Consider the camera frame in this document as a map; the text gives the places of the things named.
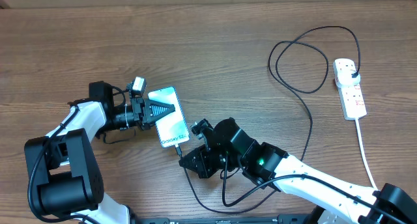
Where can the white charger plug adapter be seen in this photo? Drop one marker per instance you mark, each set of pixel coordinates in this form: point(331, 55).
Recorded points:
point(345, 79)

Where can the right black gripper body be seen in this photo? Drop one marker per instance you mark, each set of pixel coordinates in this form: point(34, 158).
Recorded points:
point(223, 159)

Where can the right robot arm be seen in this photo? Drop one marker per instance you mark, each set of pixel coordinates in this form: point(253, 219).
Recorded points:
point(227, 147)

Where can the Samsung Galaxy smartphone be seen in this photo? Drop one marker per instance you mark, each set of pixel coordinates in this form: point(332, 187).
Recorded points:
point(172, 129)

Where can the white power strip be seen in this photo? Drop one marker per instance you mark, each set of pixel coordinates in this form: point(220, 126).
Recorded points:
point(352, 100)

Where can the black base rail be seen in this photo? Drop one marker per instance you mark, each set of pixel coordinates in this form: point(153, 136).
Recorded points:
point(326, 217)

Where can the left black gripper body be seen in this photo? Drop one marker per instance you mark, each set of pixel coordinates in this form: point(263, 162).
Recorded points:
point(137, 113)

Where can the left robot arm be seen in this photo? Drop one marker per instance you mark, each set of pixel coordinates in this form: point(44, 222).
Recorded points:
point(65, 181)

